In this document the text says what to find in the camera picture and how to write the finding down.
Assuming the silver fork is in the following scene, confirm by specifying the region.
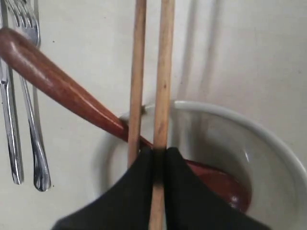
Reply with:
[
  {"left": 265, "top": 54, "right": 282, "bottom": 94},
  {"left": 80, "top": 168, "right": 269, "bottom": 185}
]
[{"left": 5, "top": 0, "right": 51, "bottom": 192}]

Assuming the pale green bowl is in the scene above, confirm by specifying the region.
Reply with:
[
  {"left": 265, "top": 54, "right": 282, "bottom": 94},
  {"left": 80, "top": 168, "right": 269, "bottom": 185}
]
[{"left": 92, "top": 100, "right": 307, "bottom": 230}]

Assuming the brown spoon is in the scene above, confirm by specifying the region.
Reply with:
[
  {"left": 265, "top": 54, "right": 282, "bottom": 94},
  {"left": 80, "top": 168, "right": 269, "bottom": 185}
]
[{"left": 0, "top": 27, "right": 251, "bottom": 212}]

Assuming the wooden chopstick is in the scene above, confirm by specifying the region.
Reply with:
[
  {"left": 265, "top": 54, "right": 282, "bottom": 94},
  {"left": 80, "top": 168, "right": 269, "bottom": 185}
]
[
  {"left": 128, "top": 0, "right": 147, "bottom": 166},
  {"left": 149, "top": 0, "right": 175, "bottom": 230}
]

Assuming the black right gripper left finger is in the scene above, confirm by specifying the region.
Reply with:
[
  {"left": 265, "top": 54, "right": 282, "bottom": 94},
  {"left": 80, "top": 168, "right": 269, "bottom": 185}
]
[{"left": 53, "top": 147, "right": 153, "bottom": 230}]

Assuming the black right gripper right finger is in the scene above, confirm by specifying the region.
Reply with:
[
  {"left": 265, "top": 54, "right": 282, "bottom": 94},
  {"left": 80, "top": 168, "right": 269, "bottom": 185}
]
[{"left": 164, "top": 147, "right": 269, "bottom": 230}]

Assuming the silver table knife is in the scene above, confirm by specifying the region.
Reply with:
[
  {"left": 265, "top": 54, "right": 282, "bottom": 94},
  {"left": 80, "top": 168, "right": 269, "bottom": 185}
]
[{"left": 0, "top": 0, "right": 24, "bottom": 185}]

